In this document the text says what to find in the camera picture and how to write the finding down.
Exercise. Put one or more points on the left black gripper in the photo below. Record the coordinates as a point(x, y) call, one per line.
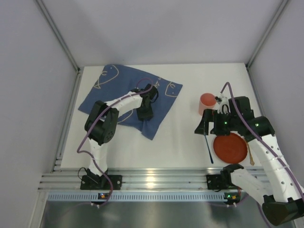
point(145, 112)

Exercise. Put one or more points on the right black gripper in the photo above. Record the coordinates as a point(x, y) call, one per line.
point(212, 121)

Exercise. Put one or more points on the pink plastic cup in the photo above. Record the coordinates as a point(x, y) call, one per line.
point(206, 101)

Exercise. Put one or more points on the blue cloth placemat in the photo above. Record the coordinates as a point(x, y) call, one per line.
point(117, 80)

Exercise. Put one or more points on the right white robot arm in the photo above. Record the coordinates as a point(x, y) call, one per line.
point(284, 201)

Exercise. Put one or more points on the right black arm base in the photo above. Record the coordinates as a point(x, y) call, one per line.
point(218, 182)

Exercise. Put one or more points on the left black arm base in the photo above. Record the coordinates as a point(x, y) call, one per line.
point(91, 181)

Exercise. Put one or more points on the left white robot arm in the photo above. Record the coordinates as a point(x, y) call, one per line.
point(103, 118)

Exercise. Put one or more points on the orange plastic plate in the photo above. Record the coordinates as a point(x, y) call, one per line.
point(230, 149)

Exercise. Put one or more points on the gold metal spoon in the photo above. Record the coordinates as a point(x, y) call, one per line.
point(252, 163)

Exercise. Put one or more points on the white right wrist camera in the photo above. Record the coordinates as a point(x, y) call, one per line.
point(223, 103)

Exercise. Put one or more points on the perforated grey cable duct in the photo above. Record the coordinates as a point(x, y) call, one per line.
point(146, 196)

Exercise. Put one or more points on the aluminium frame rail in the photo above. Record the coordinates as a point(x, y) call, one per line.
point(134, 179)

